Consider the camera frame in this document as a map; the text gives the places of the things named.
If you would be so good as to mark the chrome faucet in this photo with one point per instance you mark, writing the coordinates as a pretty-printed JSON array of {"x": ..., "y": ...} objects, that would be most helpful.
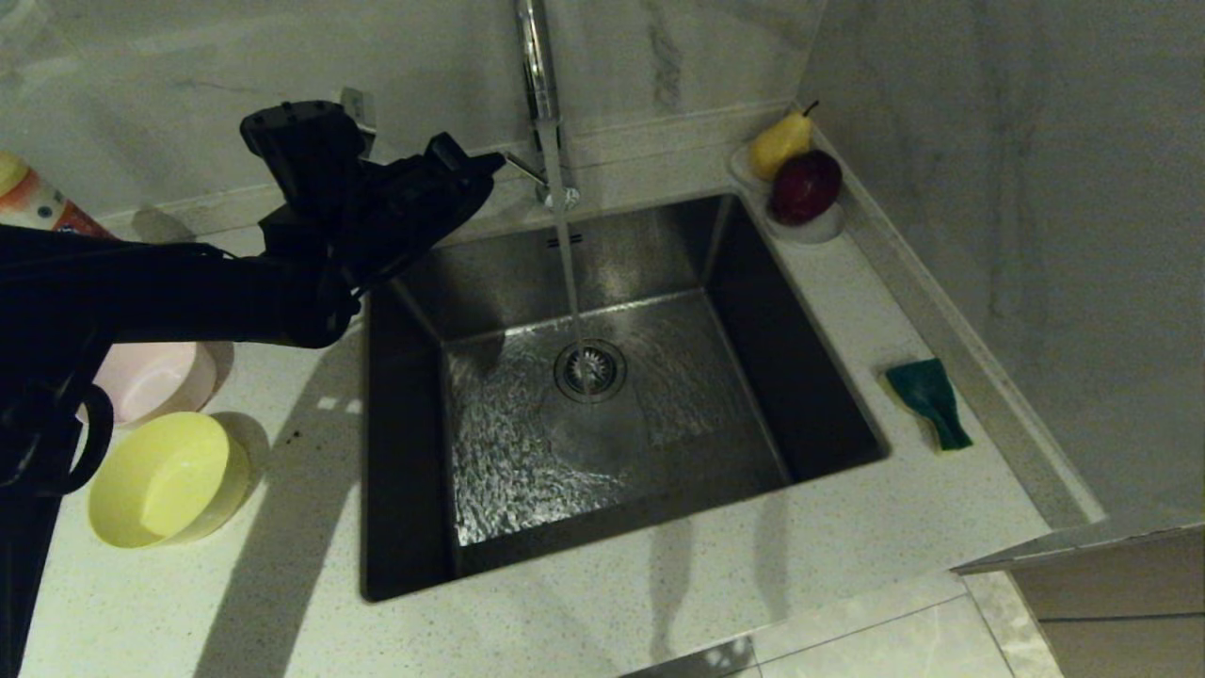
[{"x": 537, "y": 56}]

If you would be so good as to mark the dark red apple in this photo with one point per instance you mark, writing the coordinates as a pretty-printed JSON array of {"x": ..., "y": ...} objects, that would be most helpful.
[{"x": 807, "y": 188}]

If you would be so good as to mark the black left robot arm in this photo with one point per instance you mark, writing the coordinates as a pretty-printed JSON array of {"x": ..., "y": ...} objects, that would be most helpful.
[{"x": 141, "y": 282}]

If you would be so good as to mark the yellow pear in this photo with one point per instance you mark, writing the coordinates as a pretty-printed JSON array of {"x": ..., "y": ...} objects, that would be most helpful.
[{"x": 777, "y": 151}]

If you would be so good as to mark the orange label dish soap bottle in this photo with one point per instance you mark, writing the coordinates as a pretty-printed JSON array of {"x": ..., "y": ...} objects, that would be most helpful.
[{"x": 38, "y": 202}]

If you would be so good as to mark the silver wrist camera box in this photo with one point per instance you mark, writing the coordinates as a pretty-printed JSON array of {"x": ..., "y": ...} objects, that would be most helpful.
[{"x": 362, "y": 111}]

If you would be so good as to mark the stainless steel sink basin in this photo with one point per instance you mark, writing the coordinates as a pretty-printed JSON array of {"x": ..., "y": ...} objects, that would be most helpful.
[{"x": 706, "y": 424}]

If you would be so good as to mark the black induction cooktop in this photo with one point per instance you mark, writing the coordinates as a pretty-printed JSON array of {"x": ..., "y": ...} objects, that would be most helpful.
[{"x": 19, "y": 584}]

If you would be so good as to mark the green and yellow sponge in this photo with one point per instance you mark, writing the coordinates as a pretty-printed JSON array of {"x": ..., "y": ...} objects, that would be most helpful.
[{"x": 927, "y": 395}]

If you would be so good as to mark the clear running water stream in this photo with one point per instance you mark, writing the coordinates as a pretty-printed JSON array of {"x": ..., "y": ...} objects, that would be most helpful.
[{"x": 568, "y": 282}]

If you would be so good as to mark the small white dish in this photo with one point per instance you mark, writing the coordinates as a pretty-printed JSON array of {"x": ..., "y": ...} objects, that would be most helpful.
[{"x": 814, "y": 233}]

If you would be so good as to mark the pink plastic bowl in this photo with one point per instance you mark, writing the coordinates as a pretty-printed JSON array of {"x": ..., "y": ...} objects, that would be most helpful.
[{"x": 155, "y": 381}]

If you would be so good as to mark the round metal drain strainer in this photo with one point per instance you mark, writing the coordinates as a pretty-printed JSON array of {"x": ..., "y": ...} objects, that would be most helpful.
[{"x": 607, "y": 363}]

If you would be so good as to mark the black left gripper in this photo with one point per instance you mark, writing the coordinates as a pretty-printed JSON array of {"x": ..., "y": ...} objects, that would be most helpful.
[{"x": 386, "y": 217}]

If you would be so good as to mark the yellow plastic bowl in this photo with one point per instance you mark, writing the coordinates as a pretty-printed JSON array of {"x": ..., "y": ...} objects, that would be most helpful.
[{"x": 165, "y": 480}]

